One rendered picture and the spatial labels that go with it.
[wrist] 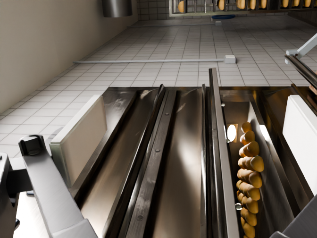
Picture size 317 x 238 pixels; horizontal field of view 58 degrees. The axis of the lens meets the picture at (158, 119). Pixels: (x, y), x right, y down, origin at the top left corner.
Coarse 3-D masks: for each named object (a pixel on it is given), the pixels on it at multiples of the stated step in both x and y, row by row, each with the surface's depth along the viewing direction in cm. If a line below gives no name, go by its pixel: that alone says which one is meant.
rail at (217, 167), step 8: (216, 120) 109; (216, 128) 103; (216, 136) 98; (216, 144) 94; (216, 152) 90; (216, 160) 86; (216, 168) 82; (216, 176) 79; (216, 184) 76; (216, 192) 73; (216, 200) 71; (224, 208) 68; (224, 216) 65; (224, 224) 63; (224, 232) 61
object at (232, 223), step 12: (216, 72) 162; (216, 84) 144; (216, 96) 130; (216, 108) 119; (228, 156) 87; (228, 168) 81; (228, 180) 76; (228, 192) 72; (228, 204) 68; (228, 216) 65; (228, 228) 62
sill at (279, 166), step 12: (252, 96) 167; (264, 108) 150; (264, 120) 138; (264, 132) 134; (276, 132) 127; (276, 144) 118; (276, 156) 112; (276, 168) 112; (288, 168) 104; (288, 180) 98; (288, 192) 97; (300, 192) 92; (300, 204) 87
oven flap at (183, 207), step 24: (192, 96) 170; (192, 120) 141; (168, 144) 129; (192, 144) 120; (168, 168) 111; (192, 168) 105; (168, 192) 98; (192, 192) 93; (168, 216) 87; (192, 216) 83
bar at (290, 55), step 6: (306, 42) 101; (312, 42) 100; (300, 48) 102; (306, 48) 101; (288, 54) 102; (294, 54) 102; (300, 54) 102; (288, 60) 100; (294, 60) 95; (300, 60) 94; (294, 66) 94; (300, 66) 89; (306, 66) 88; (300, 72) 88; (306, 72) 84; (312, 72) 82; (306, 78) 83; (312, 78) 79; (312, 84) 78
